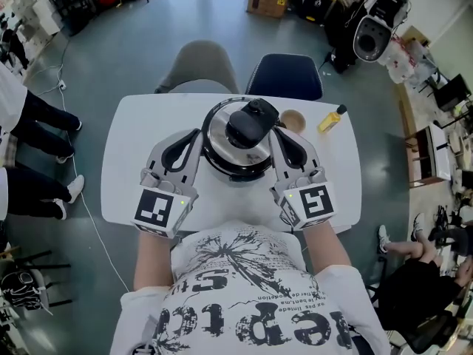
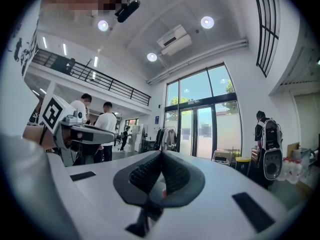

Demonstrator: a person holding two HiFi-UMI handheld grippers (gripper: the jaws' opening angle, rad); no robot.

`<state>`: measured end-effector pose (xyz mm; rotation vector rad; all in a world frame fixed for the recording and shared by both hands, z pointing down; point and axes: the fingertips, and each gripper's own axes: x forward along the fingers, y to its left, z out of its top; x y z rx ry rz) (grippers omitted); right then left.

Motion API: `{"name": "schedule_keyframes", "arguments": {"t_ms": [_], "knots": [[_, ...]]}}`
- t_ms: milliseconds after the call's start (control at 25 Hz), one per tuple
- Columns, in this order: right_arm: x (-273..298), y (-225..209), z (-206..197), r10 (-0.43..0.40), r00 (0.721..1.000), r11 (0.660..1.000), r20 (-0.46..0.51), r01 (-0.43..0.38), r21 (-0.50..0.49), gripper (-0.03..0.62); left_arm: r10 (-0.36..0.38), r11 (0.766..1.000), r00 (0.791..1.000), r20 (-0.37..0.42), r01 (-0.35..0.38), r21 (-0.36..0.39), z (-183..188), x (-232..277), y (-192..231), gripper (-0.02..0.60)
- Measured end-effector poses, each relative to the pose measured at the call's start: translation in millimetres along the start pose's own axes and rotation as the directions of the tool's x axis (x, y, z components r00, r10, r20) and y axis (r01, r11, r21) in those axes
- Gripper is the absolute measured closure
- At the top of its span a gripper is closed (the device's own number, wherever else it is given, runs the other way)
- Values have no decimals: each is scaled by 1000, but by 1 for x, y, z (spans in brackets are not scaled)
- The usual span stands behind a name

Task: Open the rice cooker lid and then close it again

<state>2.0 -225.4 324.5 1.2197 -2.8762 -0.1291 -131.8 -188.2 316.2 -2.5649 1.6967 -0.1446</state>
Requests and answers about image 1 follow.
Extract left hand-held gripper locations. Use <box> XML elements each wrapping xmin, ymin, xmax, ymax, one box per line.
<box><xmin>130</xmin><ymin>127</ymin><xmax>204</xmax><ymax>240</ymax></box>

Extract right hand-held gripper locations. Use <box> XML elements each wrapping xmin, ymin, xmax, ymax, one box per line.
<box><xmin>268</xmin><ymin>126</ymin><xmax>338</xmax><ymax>233</ymax></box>

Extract steel rice cooker lid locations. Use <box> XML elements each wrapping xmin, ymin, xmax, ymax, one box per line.
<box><xmin>202</xmin><ymin>98</ymin><xmax>281</xmax><ymax>168</ymax></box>

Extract person's left forearm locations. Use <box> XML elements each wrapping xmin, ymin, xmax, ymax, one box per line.
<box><xmin>132</xmin><ymin>230</ymin><xmax>179</xmax><ymax>292</ymax></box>

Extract person's right forearm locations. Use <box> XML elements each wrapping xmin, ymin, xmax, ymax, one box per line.
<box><xmin>302</xmin><ymin>220</ymin><xmax>353</xmax><ymax>274</ymax></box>

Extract black rice cooker base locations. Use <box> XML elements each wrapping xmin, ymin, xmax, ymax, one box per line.
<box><xmin>201</xmin><ymin>138</ymin><xmax>276</xmax><ymax>183</ymax></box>

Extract brown wooden bowl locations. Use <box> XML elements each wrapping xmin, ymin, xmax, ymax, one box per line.
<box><xmin>279</xmin><ymin>109</ymin><xmax>307</xmax><ymax>133</ymax></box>

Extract yellow bottle with black cap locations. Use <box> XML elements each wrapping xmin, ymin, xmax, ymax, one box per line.
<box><xmin>318</xmin><ymin>104</ymin><xmax>348</xmax><ymax>135</ymax></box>

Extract dark blue chair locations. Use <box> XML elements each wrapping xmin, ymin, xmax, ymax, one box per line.
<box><xmin>245</xmin><ymin>53</ymin><xmax>324</xmax><ymax>102</ymax></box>

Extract grey chair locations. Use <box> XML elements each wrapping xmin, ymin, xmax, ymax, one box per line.
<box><xmin>154</xmin><ymin>39</ymin><xmax>241</xmax><ymax>95</ymax></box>

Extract black robot stand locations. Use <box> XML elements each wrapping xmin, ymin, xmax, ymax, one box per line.
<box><xmin>324</xmin><ymin>0</ymin><xmax>367</xmax><ymax>75</ymax></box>

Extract small wooden side table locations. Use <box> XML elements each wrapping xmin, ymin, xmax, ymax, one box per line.
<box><xmin>404</xmin><ymin>123</ymin><xmax>453</xmax><ymax>189</ymax></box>

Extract white plastic bags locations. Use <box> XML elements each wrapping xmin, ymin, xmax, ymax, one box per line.
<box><xmin>383</xmin><ymin>34</ymin><xmax>434</xmax><ymax>85</ymax></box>

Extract person's white printed shirt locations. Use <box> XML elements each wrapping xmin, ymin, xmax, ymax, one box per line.
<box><xmin>109</xmin><ymin>220</ymin><xmax>392</xmax><ymax>355</ymax></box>

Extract black and yellow box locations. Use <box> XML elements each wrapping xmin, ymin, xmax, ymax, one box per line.
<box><xmin>294</xmin><ymin>0</ymin><xmax>336</xmax><ymax>24</ymax></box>

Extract white and black robot head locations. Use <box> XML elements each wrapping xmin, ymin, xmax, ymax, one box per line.
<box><xmin>352</xmin><ymin>0</ymin><xmax>412</xmax><ymax>64</ymax></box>

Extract black folding chair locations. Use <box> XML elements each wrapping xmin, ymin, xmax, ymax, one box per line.
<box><xmin>431</xmin><ymin>73</ymin><xmax>473</xmax><ymax>113</ymax></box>

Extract black backpack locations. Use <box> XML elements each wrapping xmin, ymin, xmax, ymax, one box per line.
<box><xmin>0</xmin><ymin>268</ymin><xmax>50</xmax><ymax>312</ymax></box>

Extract black office chair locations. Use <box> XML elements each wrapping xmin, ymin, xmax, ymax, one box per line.
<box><xmin>368</xmin><ymin>283</ymin><xmax>463</xmax><ymax>355</ymax></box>

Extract white floor cable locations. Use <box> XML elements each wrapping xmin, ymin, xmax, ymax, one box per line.
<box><xmin>35</xmin><ymin>41</ymin><xmax>131</xmax><ymax>294</ymax></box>

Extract black metal stool frame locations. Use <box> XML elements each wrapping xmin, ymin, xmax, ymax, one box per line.
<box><xmin>13</xmin><ymin>248</ymin><xmax>74</xmax><ymax>308</ymax></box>

